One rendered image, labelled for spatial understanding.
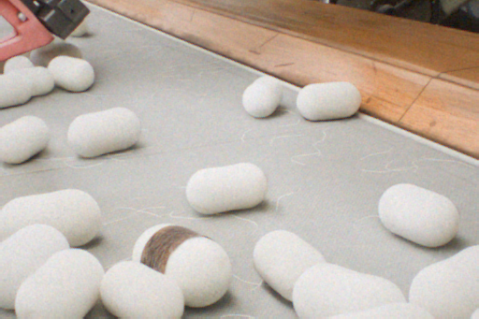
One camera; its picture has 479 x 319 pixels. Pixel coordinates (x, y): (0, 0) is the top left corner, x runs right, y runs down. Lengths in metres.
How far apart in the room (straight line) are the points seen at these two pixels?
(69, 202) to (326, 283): 0.11
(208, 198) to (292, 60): 0.26
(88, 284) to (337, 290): 0.07
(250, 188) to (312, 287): 0.10
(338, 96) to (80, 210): 0.19
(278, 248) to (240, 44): 0.40
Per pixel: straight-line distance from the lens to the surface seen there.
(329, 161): 0.41
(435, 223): 0.31
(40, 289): 0.26
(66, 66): 0.59
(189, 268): 0.27
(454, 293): 0.25
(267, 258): 0.28
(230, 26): 0.70
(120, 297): 0.26
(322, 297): 0.25
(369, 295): 0.24
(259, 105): 0.48
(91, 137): 0.43
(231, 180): 0.34
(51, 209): 0.32
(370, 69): 0.51
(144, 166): 0.42
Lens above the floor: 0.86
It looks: 19 degrees down
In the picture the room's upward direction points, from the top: 4 degrees counter-clockwise
